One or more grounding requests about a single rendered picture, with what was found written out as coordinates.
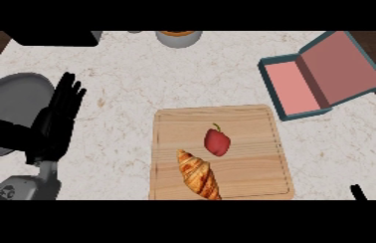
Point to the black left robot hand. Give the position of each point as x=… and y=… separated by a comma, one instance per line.
x=56, y=121

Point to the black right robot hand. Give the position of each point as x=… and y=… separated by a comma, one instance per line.
x=359, y=193

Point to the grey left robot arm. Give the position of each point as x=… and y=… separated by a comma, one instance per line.
x=30, y=187

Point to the pale wooden cutting board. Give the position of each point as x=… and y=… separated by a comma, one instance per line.
x=245, y=174

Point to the red bell pepper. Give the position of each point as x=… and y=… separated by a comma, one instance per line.
x=217, y=142

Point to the teal and pink cardboard box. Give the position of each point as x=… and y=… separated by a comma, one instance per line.
x=313, y=81

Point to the grey round plate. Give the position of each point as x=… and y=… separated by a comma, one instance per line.
x=23, y=94

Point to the black appliance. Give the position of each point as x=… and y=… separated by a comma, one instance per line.
x=54, y=38

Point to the small grey object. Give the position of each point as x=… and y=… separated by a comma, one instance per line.
x=135, y=31

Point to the golden brown croissant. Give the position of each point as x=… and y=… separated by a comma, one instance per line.
x=198, y=177

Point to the grey cup with orange contents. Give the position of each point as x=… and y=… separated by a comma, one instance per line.
x=179, y=40

